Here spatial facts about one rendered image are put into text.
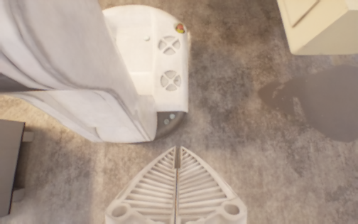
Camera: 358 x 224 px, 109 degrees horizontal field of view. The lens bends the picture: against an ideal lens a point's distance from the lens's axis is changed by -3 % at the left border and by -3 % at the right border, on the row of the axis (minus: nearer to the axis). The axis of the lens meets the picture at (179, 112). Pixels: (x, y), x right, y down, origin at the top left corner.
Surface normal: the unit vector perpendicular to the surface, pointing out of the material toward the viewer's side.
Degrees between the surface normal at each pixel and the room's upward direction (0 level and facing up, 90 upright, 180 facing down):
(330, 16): 90
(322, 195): 0
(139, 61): 0
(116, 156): 0
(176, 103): 38
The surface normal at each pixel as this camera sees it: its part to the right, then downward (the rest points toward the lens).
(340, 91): -0.02, -0.21
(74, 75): 0.95, 0.31
